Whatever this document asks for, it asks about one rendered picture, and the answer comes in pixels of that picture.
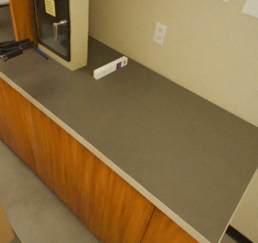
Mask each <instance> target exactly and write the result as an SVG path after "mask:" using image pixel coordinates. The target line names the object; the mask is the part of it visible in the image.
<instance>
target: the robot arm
mask: <svg viewBox="0 0 258 243"><path fill-rule="evenodd" d="M33 47H35V44H34V41H31V42H30V38H26V39H22V40H20V41H16V42H15V40H13V42H12V41H11V40H6V41H1V42H0V58H1V59H4V61H5V62H6V61H8V60H9V59H11V58H13V57H16V56H19V55H21V54H23V51H24V50H28V49H31V48H33Z"/></svg>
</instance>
